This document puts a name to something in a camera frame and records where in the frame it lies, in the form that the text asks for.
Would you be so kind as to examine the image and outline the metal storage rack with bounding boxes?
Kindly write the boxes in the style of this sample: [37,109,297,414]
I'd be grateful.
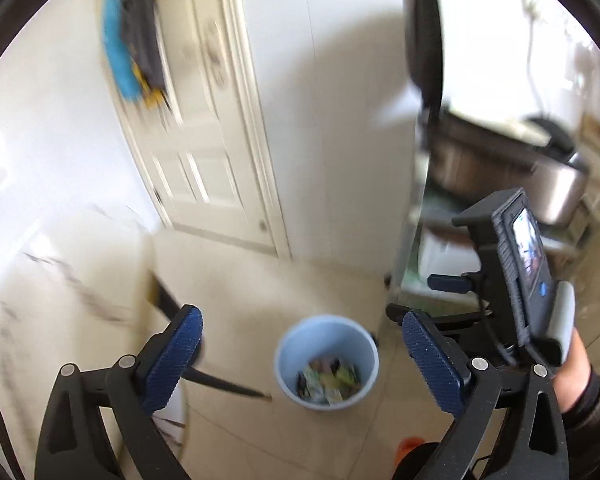
[385,180,596,311]

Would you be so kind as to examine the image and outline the dark grey apron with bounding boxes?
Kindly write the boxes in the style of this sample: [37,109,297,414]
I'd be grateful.
[120,0,173,111]

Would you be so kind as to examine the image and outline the white panel door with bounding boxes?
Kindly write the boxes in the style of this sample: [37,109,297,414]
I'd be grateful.
[92,0,293,261]

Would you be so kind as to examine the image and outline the person's right hand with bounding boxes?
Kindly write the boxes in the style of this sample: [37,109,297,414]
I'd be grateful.
[552,329,592,413]

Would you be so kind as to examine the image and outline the blue plastic bin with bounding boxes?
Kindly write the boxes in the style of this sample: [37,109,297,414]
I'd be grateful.
[274,314,380,411]

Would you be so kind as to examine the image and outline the steel rice cooker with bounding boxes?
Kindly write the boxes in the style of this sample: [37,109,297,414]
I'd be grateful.
[402,0,591,226]

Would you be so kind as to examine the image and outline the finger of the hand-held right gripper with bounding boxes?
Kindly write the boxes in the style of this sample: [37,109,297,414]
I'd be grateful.
[427,271,488,295]
[386,302,486,333]

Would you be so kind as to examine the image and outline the round marble table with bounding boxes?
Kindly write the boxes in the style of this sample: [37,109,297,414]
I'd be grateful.
[0,202,275,480]

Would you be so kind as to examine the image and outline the person's right forearm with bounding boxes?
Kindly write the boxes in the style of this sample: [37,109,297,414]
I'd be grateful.
[560,360,600,433]

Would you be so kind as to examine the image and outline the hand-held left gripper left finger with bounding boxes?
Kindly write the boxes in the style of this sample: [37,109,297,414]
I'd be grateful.
[34,304,204,480]

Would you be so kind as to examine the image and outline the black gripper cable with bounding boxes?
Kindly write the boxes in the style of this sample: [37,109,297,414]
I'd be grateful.
[460,270,516,361]

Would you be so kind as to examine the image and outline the orange object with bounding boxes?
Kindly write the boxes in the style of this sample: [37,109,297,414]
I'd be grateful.
[395,437,426,466]

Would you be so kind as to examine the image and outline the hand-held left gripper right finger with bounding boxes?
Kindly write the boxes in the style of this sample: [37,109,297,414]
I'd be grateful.
[402,309,568,480]

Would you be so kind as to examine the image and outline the white container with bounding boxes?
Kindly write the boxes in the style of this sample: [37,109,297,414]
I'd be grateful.
[417,237,481,286]

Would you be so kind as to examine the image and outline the colourful wrappers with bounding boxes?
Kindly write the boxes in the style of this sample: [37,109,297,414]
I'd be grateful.
[297,367,331,403]

